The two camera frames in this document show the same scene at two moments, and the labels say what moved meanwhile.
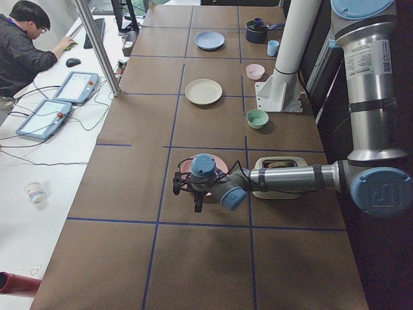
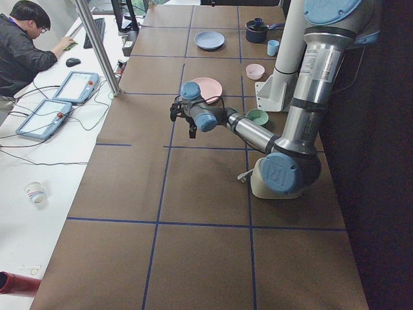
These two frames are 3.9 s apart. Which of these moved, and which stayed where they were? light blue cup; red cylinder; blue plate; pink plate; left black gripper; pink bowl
Moved: left black gripper; pink plate
Stayed: pink bowl; red cylinder; light blue cup; blue plate
